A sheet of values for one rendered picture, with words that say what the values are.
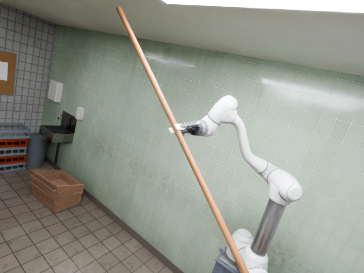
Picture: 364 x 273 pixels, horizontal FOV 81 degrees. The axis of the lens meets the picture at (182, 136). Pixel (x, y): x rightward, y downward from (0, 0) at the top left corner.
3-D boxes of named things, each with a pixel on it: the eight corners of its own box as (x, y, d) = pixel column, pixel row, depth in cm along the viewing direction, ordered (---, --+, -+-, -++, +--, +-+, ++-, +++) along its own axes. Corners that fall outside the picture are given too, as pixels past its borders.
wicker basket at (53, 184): (52, 204, 286) (56, 186, 280) (28, 186, 308) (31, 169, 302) (83, 193, 330) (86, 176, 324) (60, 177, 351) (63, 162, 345)
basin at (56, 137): (68, 168, 382) (77, 118, 362) (46, 171, 352) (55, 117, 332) (56, 157, 406) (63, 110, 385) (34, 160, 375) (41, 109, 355)
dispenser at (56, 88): (60, 102, 389) (64, 83, 381) (54, 102, 380) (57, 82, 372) (53, 98, 403) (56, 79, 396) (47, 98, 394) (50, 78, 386)
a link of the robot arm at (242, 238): (241, 248, 172) (250, 226, 167) (251, 267, 154) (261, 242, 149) (222, 245, 169) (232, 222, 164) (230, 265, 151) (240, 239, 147)
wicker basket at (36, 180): (50, 208, 286) (52, 190, 280) (26, 189, 308) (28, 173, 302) (81, 196, 329) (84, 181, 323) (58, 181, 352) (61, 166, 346)
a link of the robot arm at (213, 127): (190, 128, 129) (203, 111, 124) (202, 128, 142) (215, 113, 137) (201, 141, 125) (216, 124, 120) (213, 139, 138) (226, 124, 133)
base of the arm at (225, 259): (222, 245, 178) (225, 240, 177) (247, 262, 167) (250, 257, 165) (213, 256, 163) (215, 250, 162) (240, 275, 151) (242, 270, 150)
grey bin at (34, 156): (48, 165, 413) (52, 139, 401) (25, 168, 381) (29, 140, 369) (39, 157, 432) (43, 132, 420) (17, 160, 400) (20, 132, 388)
